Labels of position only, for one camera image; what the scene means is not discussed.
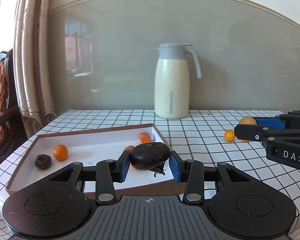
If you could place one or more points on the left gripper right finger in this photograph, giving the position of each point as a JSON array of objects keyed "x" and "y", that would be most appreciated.
[{"x": 225, "y": 202}]

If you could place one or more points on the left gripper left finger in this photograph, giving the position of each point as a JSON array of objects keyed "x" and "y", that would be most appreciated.
[{"x": 72, "y": 202}]

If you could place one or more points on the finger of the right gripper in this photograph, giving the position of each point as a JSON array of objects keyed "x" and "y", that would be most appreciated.
[
  {"x": 258, "y": 132},
  {"x": 291, "y": 120}
]

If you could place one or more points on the tan longan fruit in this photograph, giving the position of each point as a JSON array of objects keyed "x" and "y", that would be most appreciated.
[{"x": 247, "y": 120}]

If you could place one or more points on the dark round shrivelled fruit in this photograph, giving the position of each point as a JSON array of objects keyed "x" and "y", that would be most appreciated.
[{"x": 43, "y": 161}]

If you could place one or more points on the orange tangerine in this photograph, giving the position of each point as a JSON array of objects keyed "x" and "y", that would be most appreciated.
[{"x": 60, "y": 152}]

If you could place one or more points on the brownish carrot chunk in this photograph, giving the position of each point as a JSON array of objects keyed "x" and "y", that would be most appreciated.
[{"x": 129, "y": 148}]

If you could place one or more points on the dark wrinkled fruit elongated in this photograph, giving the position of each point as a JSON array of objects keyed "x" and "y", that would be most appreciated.
[{"x": 150, "y": 156}]

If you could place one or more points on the orange carrot chunk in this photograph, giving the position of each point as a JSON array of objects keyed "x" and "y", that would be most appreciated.
[{"x": 145, "y": 138}]

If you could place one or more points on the checkered white tablecloth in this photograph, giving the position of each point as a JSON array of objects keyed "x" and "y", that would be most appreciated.
[{"x": 199, "y": 136}]

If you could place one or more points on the brown cardboard box tray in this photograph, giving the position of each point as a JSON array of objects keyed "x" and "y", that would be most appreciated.
[{"x": 90, "y": 147}]

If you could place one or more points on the wooden sofa with cushion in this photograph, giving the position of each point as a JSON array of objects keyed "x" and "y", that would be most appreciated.
[{"x": 12, "y": 131}]

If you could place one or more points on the cream thermos jug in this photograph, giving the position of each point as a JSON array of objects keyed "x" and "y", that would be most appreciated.
[{"x": 172, "y": 80}]

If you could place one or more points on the beige lace curtain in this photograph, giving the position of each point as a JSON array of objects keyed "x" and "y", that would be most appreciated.
[{"x": 30, "y": 64}]

